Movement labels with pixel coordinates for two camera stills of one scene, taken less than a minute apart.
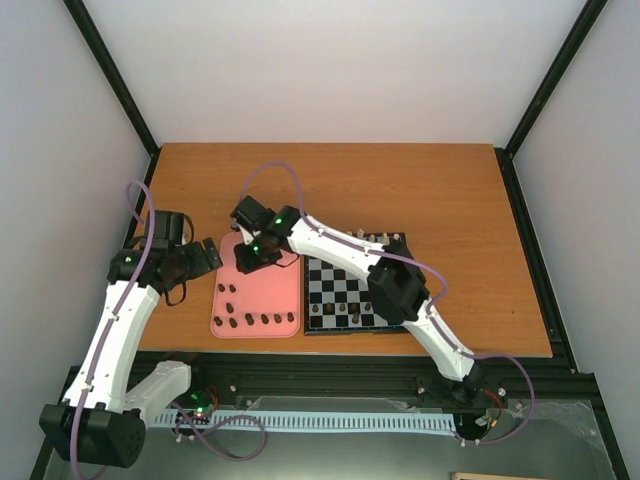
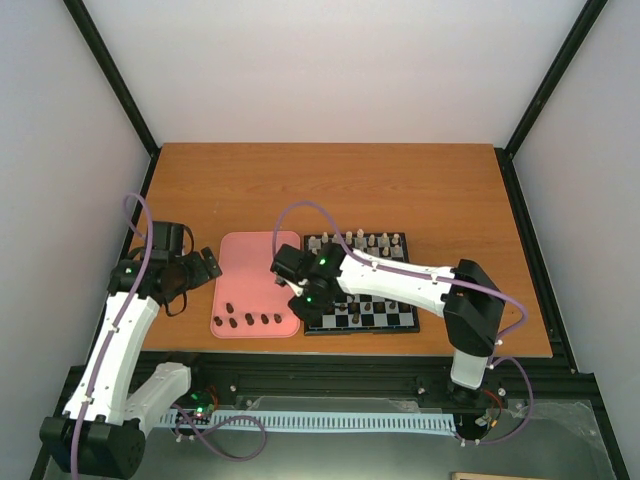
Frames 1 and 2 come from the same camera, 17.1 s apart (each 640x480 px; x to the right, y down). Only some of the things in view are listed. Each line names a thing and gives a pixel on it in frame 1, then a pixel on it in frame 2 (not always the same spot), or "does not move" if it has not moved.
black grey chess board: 338,303 does not move
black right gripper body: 259,258 -> 315,306
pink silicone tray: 264,303 does not move
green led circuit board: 204,403 does not move
